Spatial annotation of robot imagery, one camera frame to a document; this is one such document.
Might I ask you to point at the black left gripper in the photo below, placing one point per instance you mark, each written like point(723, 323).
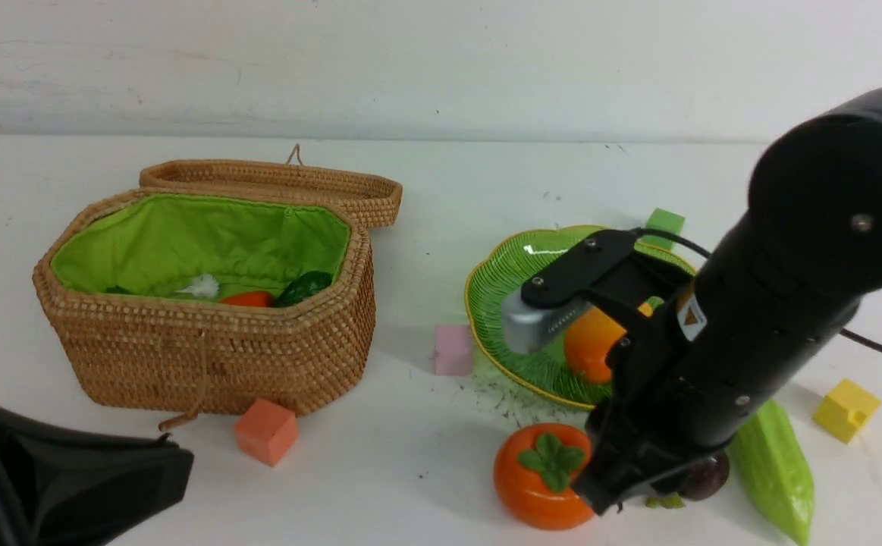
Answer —
point(64, 487)

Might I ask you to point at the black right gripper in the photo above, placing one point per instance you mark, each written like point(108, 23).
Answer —
point(660, 420)

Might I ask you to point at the dark purple mangosteen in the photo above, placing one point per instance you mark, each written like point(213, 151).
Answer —
point(698, 483)

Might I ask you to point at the yellow orange mango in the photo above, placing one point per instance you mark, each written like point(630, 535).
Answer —
point(587, 344)

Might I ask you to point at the orange persimmon green calyx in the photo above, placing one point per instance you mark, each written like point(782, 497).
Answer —
point(533, 475)

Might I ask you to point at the light green bitter gourd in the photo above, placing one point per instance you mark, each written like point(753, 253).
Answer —
point(775, 473)

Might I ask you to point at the orange carrot with leaves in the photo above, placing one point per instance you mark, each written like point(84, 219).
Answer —
point(300, 289)

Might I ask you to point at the white radish with leaves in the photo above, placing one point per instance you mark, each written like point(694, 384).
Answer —
point(201, 287)

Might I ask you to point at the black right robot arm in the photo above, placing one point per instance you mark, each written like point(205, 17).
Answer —
point(780, 284)

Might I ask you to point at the yellow foam cube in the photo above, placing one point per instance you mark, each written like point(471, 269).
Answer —
point(846, 410)

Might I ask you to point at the green foam cube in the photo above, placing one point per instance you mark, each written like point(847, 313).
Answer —
point(663, 220)

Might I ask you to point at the pink foam cube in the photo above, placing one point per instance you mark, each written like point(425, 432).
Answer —
point(454, 351)

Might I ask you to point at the green leaf-shaped plate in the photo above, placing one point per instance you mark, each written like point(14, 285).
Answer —
point(511, 263)

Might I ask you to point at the orange foam cube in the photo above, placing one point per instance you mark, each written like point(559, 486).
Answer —
point(266, 431)

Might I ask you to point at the woven rattan basket green lining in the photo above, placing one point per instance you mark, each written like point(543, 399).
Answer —
point(202, 356)

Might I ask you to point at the woven rattan basket lid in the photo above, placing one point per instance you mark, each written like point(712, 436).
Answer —
point(371, 201)

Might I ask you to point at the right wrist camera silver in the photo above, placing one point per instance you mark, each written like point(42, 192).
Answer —
point(604, 271)

